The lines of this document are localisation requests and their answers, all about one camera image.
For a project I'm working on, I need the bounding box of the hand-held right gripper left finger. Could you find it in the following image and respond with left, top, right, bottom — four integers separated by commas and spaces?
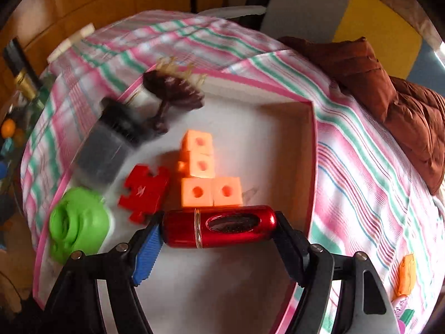
42, 210, 165, 334

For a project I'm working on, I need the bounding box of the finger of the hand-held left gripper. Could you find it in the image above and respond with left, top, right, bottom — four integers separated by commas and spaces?
75, 97, 147, 186

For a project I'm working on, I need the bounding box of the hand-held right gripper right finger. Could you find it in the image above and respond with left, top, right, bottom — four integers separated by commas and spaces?
271, 212, 400, 334

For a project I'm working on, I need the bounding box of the red metallic cylinder case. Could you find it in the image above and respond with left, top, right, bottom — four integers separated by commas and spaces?
160, 205, 278, 249

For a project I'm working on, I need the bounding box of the red puzzle piece toy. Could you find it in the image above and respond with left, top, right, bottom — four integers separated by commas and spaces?
118, 164, 171, 223

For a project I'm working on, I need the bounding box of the white box with pink rim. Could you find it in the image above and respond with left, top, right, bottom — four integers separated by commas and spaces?
33, 66, 318, 334

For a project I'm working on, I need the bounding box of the green plastic toy piece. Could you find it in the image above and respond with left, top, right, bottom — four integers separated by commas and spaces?
49, 187, 112, 265

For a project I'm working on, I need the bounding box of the yellow spiky toy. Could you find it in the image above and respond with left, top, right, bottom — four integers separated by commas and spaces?
155, 57, 207, 86

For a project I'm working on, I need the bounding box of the cream plastic bar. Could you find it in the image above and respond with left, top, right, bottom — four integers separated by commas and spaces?
47, 23, 95, 62

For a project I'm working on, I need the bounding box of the black and gold bottle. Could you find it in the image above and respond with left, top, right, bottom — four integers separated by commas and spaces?
3, 38, 39, 101

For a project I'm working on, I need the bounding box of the amber plastic toy piece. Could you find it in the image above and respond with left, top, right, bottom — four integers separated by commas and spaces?
396, 253, 417, 296

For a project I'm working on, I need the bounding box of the striped pink green blanket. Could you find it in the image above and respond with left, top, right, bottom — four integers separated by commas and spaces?
21, 10, 445, 334

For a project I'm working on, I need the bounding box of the grey bed sheet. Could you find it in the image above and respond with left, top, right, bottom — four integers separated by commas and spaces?
198, 5, 266, 19

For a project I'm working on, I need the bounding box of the brown quilted blanket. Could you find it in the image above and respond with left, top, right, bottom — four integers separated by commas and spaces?
278, 36, 445, 195

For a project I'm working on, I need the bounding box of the blue yellow grey headboard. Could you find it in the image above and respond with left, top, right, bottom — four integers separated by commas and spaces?
259, 0, 445, 87

